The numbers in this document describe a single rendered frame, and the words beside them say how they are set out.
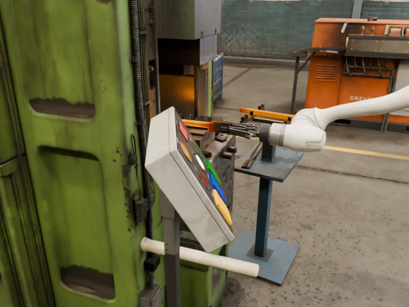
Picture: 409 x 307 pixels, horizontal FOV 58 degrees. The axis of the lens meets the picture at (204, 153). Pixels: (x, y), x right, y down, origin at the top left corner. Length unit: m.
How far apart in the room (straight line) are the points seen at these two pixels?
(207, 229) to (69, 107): 0.71
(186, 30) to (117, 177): 0.55
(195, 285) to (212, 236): 0.93
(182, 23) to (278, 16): 7.77
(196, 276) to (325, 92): 3.64
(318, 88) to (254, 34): 4.45
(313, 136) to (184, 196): 0.73
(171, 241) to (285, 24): 8.18
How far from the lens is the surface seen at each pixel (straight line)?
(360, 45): 4.75
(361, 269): 2.51
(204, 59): 1.42
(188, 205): 0.85
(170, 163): 0.80
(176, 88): 1.82
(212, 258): 1.37
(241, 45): 9.28
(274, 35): 9.09
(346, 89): 4.98
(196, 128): 1.55
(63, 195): 1.56
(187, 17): 1.32
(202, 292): 1.83
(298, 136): 1.44
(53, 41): 1.36
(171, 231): 1.08
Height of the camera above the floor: 1.50
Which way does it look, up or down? 23 degrees down
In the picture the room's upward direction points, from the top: 1 degrees clockwise
